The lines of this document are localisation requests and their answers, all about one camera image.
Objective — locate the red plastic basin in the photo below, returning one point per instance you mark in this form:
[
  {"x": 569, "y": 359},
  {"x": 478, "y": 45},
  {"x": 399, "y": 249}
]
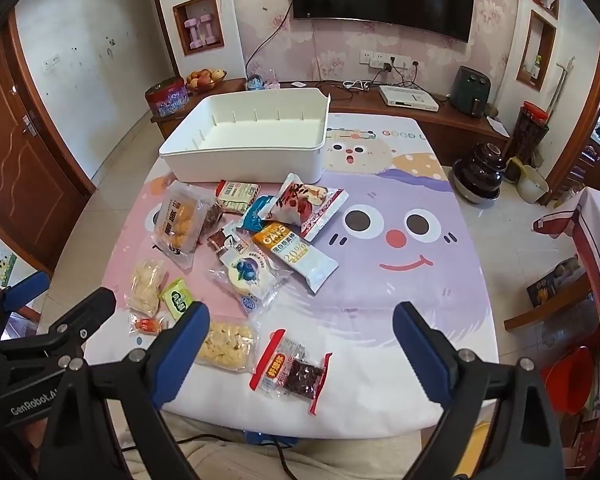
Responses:
[{"x": 575, "y": 380}]

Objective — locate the wooden TV cabinet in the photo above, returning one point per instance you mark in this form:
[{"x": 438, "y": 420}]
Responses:
[{"x": 460, "y": 120}]

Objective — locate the clear packet of golden balls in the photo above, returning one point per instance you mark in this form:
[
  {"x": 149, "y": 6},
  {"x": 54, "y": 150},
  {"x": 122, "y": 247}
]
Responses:
[{"x": 180, "y": 220}]

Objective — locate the white plastic storage box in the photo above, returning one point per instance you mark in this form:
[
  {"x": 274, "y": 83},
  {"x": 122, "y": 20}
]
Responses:
[{"x": 250, "y": 135}]

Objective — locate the snack packets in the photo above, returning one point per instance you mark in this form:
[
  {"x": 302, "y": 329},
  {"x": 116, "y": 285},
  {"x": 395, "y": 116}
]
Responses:
[{"x": 227, "y": 345}]

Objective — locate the wooden door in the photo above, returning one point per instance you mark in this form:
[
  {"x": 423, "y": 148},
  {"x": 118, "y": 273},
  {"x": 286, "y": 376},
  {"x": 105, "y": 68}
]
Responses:
[{"x": 20, "y": 160}]

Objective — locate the orange white bar packet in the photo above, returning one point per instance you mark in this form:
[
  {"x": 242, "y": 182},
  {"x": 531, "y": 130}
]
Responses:
[{"x": 295, "y": 252}]

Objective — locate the brown nut snack packet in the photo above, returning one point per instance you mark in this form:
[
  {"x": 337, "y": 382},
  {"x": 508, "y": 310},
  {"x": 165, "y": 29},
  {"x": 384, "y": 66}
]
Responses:
[{"x": 211, "y": 217}]

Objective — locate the white set-top box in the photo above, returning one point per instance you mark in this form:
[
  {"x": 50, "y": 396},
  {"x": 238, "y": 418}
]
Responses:
[{"x": 407, "y": 97}]

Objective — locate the dark green air fryer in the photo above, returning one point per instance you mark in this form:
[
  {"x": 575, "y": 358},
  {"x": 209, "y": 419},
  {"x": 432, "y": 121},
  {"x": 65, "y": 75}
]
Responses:
[{"x": 470, "y": 90}]

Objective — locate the basket of fruit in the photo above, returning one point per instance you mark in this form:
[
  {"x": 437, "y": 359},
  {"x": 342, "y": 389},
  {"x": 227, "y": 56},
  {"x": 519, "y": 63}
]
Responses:
[{"x": 205, "y": 79}]

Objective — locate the pink ornament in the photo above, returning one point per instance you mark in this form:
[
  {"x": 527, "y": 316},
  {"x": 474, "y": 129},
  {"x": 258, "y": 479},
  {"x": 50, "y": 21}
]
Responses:
[{"x": 272, "y": 80}]

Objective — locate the pink dumbbell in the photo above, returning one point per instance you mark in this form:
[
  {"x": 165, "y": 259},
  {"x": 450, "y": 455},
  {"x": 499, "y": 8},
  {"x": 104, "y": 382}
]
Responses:
[
  {"x": 192, "y": 34},
  {"x": 209, "y": 30}
]

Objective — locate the white wall sockets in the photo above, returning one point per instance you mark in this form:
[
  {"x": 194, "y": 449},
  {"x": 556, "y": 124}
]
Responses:
[{"x": 380, "y": 57}]

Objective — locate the brown chocolate packet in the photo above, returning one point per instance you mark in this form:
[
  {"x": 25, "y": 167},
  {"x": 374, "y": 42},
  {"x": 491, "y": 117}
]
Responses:
[{"x": 221, "y": 241}]

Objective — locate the small green packet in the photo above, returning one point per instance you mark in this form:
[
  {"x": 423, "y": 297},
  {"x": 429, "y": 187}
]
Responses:
[{"x": 177, "y": 300}]

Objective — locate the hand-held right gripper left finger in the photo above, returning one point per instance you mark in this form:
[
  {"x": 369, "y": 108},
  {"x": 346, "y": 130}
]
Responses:
[{"x": 180, "y": 350}]

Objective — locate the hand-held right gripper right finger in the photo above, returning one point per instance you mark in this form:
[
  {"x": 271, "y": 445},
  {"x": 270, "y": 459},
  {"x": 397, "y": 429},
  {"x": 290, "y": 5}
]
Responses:
[{"x": 420, "y": 355}]

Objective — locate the red-lidded tall jar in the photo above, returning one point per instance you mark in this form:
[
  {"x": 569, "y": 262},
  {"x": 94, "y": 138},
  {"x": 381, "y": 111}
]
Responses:
[{"x": 530, "y": 130}]

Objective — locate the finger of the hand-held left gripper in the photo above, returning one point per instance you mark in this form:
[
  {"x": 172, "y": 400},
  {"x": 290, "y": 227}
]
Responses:
[
  {"x": 87, "y": 310},
  {"x": 27, "y": 286}
]

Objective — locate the white plastic jug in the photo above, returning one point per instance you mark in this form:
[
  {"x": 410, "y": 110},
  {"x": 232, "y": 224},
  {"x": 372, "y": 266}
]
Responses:
[{"x": 530, "y": 185}]

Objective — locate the blueberry cake packet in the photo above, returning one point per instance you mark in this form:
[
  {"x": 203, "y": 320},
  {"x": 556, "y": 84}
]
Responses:
[{"x": 245, "y": 275}]

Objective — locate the small white device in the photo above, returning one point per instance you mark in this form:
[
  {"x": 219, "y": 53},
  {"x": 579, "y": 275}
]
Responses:
[{"x": 298, "y": 83}]

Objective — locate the blue snack packet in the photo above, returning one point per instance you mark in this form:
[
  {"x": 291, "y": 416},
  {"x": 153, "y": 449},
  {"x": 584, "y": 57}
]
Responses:
[{"x": 254, "y": 217}]

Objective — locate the blue snow globe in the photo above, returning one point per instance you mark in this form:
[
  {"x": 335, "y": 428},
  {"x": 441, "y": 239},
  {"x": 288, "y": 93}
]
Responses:
[{"x": 255, "y": 81}]

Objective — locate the cartoon printed table mat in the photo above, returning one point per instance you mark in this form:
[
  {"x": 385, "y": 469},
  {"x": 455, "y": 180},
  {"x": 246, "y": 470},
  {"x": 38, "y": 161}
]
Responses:
[{"x": 380, "y": 280}]

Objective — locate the red round tin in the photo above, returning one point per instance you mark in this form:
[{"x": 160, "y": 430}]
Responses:
[{"x": 167, "y": 96}]

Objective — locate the dark brown ceramic pot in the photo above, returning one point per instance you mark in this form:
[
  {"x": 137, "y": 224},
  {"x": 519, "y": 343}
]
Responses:
[{"x": 480, "y": 172}]

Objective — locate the white red date packet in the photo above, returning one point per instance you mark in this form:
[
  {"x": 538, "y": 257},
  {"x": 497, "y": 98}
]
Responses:
[{"x": 300, "y": 205}]

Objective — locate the pale cracker clear packet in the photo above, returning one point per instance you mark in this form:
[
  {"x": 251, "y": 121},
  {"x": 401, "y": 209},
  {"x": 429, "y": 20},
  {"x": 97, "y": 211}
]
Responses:
[{"x": 145, "y": 285}]

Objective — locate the paper sheet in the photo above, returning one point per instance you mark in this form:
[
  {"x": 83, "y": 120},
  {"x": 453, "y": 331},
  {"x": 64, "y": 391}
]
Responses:
[{"x": 497, "y": 125}]

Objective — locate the white light switch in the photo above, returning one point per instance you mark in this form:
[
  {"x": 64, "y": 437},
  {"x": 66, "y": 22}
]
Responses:
[{"x": 50, "y": 62}]

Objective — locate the wooden stool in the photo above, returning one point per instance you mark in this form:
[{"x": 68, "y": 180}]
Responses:
[{"x": 540, "y": 315}]

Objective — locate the cream wafer packet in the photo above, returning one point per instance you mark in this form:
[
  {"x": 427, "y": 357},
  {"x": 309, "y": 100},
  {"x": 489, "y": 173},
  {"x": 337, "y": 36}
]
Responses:
[{"x": 237, "y": 196}]

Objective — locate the red-edged dark fruit packet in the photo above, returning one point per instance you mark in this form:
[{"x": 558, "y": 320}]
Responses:
[{"x": 292, "y": 370}]

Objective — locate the white cloth with red trim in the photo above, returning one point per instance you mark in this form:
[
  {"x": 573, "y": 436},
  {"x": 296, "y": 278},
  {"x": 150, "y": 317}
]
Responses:
[{"x": 575, "y": 215}]

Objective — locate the small orange candy packet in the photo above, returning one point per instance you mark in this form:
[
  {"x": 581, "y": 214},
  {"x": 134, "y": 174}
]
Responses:
[{"x": 147, "y": 325}]

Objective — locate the printed cardboard box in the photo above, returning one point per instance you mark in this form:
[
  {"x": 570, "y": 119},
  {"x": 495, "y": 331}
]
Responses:
[{"x": 550, "y": 280}]

